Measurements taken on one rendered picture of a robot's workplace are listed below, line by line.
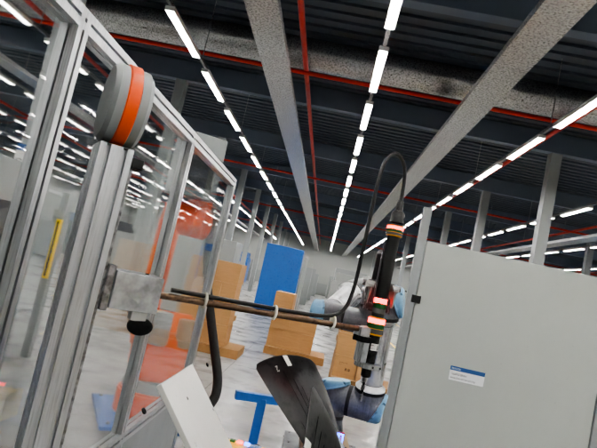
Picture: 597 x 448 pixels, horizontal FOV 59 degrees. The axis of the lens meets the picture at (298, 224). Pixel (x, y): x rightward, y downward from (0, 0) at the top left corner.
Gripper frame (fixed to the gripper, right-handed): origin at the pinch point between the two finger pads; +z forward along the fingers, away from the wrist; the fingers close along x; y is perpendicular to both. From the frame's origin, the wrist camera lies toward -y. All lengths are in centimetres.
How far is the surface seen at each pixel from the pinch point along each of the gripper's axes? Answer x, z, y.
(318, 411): 9.7, 27.6, 26.9
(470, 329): -67, -185, 13
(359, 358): 2.4, 0.1, 19.0
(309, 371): 14.0, -8.4, 26.2
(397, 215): 0.0, -1.4, -18.1
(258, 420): 59, -339, 137
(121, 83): 55, 48, -24
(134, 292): 48, 38, 11
